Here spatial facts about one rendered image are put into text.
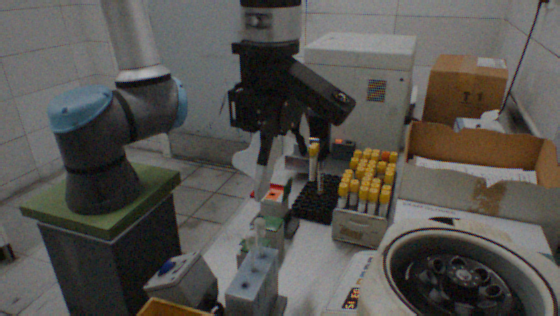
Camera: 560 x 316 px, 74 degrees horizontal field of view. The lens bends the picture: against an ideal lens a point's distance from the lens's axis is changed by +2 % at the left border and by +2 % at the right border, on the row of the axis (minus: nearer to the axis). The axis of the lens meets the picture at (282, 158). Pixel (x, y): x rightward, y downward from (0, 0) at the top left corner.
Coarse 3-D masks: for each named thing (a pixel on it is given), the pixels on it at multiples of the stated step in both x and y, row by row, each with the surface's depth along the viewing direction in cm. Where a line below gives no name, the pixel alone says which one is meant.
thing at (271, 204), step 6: (270, 192) 74; (276, 192) 74; (282, 192) 74; (264, 198) 72; (270, 198) 72; (276, 198) 72; (264, 204) 72; (270, 204) 72; (276, 204) 71; (282, 204) 71; (264, 210) 73; (270, 210) 72; (276, 210) 72; (282, 210) 72; (276, 216) 73; (282, 216) 73
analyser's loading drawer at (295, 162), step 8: (312, 136) 109; (320, 136) 109; (296, 144) 97; (320, 144) 104; (296, 152) 98; (288, 160) 93; (296, 160) 92; (304, 160) 91; (288, 168) 94; (296, 168) 93; (304, 168) 92
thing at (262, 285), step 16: (256, 256) 54; (272, 256) 54; (240, 272) 51; (256, 272) 51; (272, 272) 54; (240, 288) 48; (256, 288) 48; (272, 288) 55; (240, 304) 48; (256, 304) 48; (272, 304) 56
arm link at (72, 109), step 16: (64, 96) 72; (80, 96) 71; (96, 96) 70; (112, 96) 73; (48, 112) 69; (64, 112) 67; (80, 112) 67; (96, 112) 69; (112, 112) 72; (128, 112) 74; (64, 128) 68; (80, 128) 69; (96, 128) 70; (112, 128) 72; (128, 128) 74; (64, 144) 70; (80, 144) 70; (96, 144) 71; (112, 144) 74; (128, 144) 78; (64, 160) 73; (80, 160) 71; (96, 160) 72; (112, 160) 75
